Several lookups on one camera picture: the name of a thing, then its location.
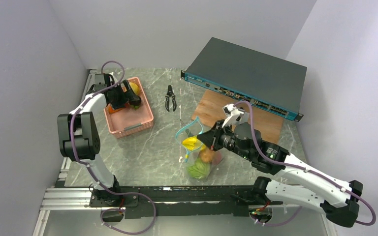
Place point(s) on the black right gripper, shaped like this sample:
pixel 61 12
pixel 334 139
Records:
pixel 208 137

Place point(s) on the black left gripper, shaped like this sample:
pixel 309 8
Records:
pixel 125 97

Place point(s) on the dark purple plum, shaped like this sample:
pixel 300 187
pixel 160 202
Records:
pixel 135 105

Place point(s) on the yellow bell pepper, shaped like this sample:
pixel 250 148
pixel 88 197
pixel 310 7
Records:
pixel 193 144

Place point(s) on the clear zip top bag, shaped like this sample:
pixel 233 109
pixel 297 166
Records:
pixel 198 160

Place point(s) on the green cabbage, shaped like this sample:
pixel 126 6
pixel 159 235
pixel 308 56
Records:
pixel 199 170

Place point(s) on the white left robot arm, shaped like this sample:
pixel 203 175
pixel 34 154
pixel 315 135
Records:
pixel 78 134

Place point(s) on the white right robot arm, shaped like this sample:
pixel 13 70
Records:
pixel 338 200

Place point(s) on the yellow pear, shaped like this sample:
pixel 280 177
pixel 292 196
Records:
pixel 135 88

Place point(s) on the pink perforated plastic basket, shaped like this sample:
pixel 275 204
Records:
pixel 128 120

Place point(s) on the orange fruit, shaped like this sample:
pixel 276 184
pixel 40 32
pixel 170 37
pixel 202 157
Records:
pixel 112 110

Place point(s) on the wooden board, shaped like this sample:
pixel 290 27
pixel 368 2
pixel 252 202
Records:
pixel 209 110

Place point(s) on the black pliers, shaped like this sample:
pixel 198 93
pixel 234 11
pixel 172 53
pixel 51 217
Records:
pixel 170 97

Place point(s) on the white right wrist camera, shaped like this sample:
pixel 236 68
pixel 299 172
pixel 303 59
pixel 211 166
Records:
pixel 234 115

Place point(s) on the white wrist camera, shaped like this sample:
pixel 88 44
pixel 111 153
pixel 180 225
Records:
pixel 103 79
pixel 234 115

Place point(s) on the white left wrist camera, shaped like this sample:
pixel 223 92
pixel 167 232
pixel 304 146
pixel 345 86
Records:
pixel 103 79

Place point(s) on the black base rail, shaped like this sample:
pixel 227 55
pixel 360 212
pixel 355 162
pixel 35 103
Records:
pixel 146 201

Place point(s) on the teal network switch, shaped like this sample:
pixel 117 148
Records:
pixel 269 83

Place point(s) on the aluminium frame rail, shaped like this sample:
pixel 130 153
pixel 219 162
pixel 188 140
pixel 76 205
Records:
pixel 58 197

